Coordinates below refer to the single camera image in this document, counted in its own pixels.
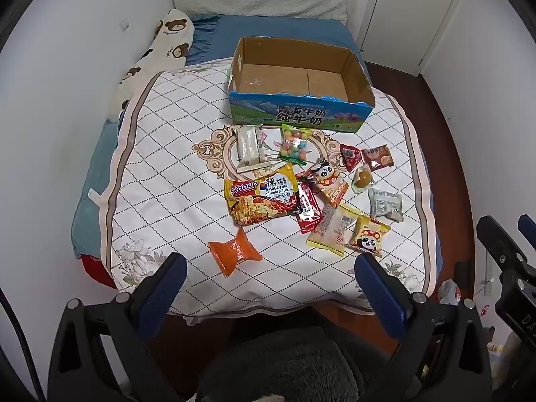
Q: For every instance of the yellow instant noodle packet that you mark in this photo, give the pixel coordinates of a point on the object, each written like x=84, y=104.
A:
x=261, y=194

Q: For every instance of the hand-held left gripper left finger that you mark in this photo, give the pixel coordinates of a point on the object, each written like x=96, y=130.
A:
x=161, y=293

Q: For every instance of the grey fuzzy cloth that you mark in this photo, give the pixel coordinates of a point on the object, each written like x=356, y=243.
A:
x=280, y=364

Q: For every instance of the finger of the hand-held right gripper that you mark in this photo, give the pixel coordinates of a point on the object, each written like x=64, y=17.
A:
x=496, y=240
x=528, y=226

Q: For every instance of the red packet with white label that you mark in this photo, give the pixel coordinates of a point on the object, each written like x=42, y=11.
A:
x=307, y=208

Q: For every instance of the clear egg yolk pastry packet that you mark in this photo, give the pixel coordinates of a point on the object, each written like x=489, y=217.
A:
x=362, y=178

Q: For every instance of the brown biscuit packet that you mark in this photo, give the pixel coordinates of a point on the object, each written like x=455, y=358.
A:
x=377, y=157

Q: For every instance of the teal fleece blanket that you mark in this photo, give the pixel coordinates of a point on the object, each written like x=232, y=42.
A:
x=94, y=180

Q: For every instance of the beige cake packet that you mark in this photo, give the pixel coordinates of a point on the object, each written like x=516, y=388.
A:
x=331, y=231

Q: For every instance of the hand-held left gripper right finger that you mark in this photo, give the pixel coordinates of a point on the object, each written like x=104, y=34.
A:
x=381, y=293

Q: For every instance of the yellow panda snack packet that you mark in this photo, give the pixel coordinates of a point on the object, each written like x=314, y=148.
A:
x=370, y=235

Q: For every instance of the white wall socket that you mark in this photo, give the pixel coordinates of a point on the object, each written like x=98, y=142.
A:
x=124, y=25

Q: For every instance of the white quilted blanket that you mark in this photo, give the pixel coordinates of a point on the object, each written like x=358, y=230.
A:
x=167, y=184

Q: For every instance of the white wafer packet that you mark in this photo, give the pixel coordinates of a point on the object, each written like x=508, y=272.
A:
x=248, y=146

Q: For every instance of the bear print pillow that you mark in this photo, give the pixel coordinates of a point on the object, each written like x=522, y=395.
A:
x=163, y=42

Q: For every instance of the white door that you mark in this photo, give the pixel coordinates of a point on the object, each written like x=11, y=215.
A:
x=410, y=16

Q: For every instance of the colourful candy ball bag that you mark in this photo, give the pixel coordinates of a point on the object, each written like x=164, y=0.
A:
x=294, y=144

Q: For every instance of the orange panda snack packet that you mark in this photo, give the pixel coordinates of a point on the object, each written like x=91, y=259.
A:
x=333, y=180

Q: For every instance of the cardboard box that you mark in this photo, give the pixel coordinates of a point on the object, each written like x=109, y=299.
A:
x=299, y=83

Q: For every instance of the white plastic bag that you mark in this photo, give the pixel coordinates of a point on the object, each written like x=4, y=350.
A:
x=450, y=292

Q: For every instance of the small red snack packet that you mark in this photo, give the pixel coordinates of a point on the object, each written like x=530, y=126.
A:
x=350, y=155

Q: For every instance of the red cloth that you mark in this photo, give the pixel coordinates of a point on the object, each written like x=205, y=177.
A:
x=97, y=271

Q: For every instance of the grey white snack packet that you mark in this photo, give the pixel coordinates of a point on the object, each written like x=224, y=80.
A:
x=385, y=205

